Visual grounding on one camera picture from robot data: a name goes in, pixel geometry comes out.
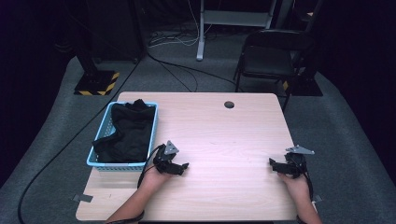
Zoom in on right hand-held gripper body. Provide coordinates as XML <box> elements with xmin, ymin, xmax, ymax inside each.
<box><xmin>283</xmin><ymin>144</ymin><xmax>316</xmax><ymax>180</ymax></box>

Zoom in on white cable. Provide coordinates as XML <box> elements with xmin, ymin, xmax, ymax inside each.
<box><xmin>148</xmin><ymin>0</ymin><xmax>213</xmax><ymax>49</ymax></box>

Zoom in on black stand base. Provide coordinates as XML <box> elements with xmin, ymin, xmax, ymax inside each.
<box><xmin>281</xmin><ymin>70</ymin><xmax>323</xmax><ymax>97</ymax></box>

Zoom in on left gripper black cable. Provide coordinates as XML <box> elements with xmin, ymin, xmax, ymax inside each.
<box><xmin>105</xmin><ymin>143</ymin><xmax>165</xmax><ymax>224</ymax></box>

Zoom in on black equipment cabinet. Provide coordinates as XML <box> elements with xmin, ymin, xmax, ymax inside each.
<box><xmin>87</xmin><ymin>0</ymin><xmax>146</xmax><ymax>62</ymax></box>

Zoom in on person's left hand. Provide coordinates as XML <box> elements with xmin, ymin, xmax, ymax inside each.
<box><xmin>138</xmin><ymin>164</ymin><xmax>174</xmax><ymax>194</ymax></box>

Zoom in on grey metal frame stand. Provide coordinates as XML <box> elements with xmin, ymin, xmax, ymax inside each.
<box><xmin>195</xmin><ymin>0</ymin><xmax>278</xmax><ymax>62</ymax></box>

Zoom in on light blue plastic basket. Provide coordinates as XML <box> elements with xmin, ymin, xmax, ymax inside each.
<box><xmin>86</xmin><ymin>101</ymin><xmax>159</xmax><ymax>173</ymax></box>

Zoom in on black folding chair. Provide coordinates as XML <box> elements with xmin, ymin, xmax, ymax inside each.
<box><xmin>233</xmin><ymin>28</ymin><xmax>316</xmax><ymax>113</ymax></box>

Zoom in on thin black floor cable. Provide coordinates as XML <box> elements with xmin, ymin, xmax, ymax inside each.
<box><xmin>146</xmin><ymin>50</ymin><xmax>244</xmax><ymax>93</ymax></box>

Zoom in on black stand with striped base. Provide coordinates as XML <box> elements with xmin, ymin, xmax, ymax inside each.
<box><xmin>69</xmin><ymin>40</ymin><xmax>120</xmax><ymax>96</ymax></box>

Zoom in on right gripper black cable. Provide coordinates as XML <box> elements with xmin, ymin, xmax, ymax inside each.
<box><xmin>302</xmin><ymin>164</ymin><xmax>316</xmax><ymax>202</ymax></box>

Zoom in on black button shirt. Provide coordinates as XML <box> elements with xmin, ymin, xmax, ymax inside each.
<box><xmin>92</xmin><ymin>98</ymin><xmax>157</xmax><ymax>164</ymax></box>

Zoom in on long black floor cable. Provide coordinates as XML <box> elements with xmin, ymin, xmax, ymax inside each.
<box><xmin>17</xmin><ymin>52</ymin><xmax>148</xmax><ymax>224</ymax></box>

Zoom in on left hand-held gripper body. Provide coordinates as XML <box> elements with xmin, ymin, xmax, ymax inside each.
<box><xmin>152</xmin><ymin>140</ymin><xmax>180</xmax><ymax>174</ymax></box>

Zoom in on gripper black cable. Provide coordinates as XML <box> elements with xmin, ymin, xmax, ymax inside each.
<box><xmin>302</xmin><ymin>164</ymin><xmax>316</xmax><ymax>202</ymax></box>
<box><xmin>105</xmin><ymin>143</ymin><xmax>165</xmax><ymax>224</ymax></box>

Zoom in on person's right hand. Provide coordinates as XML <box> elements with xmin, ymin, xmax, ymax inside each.
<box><xmin>277</xmin><ymin>172</ymin><xmax>311</xmax><ymax>203</ymax></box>

